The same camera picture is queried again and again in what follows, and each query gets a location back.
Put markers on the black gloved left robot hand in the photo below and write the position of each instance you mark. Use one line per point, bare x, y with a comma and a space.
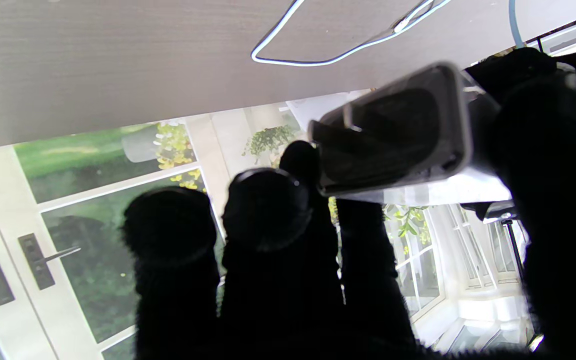
518, 65

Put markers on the black tripod stand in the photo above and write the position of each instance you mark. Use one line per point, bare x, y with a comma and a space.
513, 245

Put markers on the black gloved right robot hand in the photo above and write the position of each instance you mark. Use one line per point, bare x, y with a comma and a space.
268, 280

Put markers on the printed garden window backdrop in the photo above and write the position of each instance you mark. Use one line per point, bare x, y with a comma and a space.
93, 190

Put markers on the grey USB wall charger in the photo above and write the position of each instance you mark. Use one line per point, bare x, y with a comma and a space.
393, 135

